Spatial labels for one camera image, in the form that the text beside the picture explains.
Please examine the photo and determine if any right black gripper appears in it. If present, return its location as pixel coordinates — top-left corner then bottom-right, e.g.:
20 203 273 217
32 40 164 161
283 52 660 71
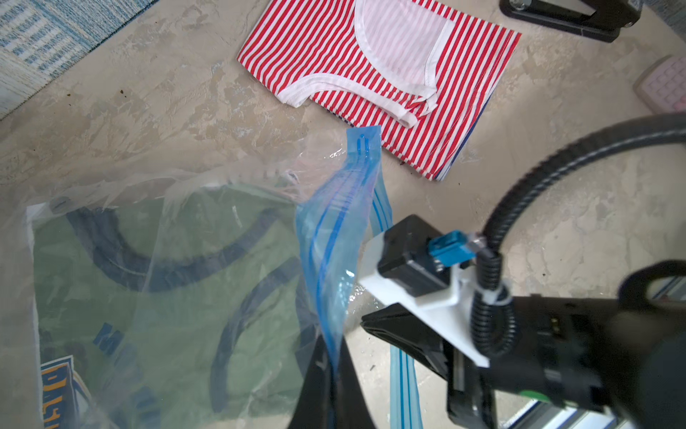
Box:
360 300 616 428

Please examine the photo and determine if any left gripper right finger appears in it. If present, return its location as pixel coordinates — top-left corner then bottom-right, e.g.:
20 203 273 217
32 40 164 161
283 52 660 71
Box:
337 339 376 429

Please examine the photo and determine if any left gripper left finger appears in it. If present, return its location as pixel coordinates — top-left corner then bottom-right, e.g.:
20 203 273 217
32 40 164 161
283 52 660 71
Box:
288 336 332 429

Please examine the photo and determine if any green garment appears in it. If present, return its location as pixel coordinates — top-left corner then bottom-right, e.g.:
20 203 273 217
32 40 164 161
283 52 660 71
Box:
33 186 317 428

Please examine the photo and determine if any clear vacuum bag blue zipper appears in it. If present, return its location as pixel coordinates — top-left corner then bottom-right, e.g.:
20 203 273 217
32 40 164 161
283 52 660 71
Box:
1 126 393 428

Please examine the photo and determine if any red white striped tank top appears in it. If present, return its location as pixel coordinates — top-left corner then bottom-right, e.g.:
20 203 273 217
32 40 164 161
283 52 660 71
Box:
238 1 520 181

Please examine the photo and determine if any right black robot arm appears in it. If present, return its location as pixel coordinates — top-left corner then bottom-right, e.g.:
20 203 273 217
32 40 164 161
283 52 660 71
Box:
359 113 685 428

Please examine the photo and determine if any pink calculator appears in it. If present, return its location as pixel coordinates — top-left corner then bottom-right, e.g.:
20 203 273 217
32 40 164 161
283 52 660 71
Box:
634 55 685 114

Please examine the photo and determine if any black stapler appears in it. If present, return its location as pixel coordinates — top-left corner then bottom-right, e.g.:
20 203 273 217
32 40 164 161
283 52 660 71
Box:
499 0 644 43

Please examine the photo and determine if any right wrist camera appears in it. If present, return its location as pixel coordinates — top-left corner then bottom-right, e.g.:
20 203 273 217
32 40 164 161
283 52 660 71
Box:
358 216 489 368

